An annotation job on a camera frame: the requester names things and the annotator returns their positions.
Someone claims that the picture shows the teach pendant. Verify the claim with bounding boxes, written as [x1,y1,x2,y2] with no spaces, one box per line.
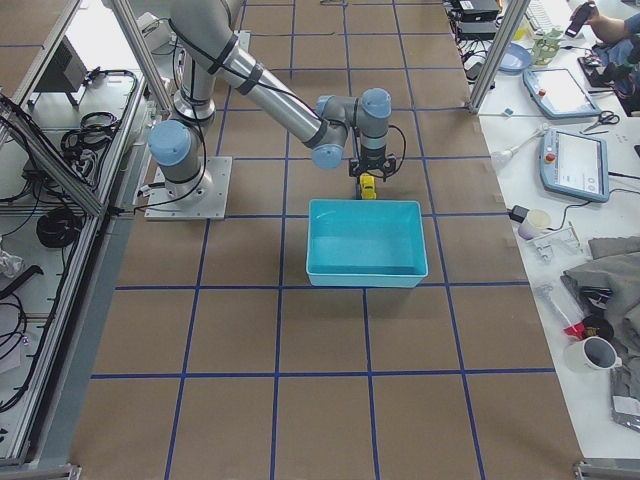
[522,68,601,119]
[538,129,610,203]

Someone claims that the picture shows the white paper cup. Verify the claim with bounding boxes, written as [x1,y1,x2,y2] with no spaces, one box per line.
[517,209,551,240]

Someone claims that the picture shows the aluminium frame post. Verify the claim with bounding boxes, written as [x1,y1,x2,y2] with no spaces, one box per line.
[467,0,530,114]

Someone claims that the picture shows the black scissors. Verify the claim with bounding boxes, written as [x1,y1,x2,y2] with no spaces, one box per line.
[580,110,620,135]

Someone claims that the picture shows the lower teach pendant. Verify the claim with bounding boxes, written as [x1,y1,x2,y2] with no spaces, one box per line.
[538,129,610,203]

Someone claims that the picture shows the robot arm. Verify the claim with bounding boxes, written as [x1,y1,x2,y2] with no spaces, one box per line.
[148,1,398,207]

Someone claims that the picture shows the person's hand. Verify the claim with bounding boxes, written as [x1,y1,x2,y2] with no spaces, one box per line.
[585,12,628,43]

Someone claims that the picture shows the white mug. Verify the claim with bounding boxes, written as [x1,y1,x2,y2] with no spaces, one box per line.
[563,337,622,373]

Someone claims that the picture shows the upper teach pendant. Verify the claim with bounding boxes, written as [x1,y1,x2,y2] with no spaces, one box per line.
[522,68,601,119]

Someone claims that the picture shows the grey cloth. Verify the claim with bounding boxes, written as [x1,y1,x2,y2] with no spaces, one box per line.
[561,236,639,356]

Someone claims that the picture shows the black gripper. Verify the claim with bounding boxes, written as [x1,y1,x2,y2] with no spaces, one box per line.
[349,145,397,182]

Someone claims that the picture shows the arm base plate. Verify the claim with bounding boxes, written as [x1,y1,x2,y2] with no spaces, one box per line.
[144,156,232,221]

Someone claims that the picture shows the light blue plastic bin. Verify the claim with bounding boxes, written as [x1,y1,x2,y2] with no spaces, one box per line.
[306,199,429,288]

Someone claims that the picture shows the yellow beetle toy car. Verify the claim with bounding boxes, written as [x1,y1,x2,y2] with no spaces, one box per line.
[359,174,377,200]

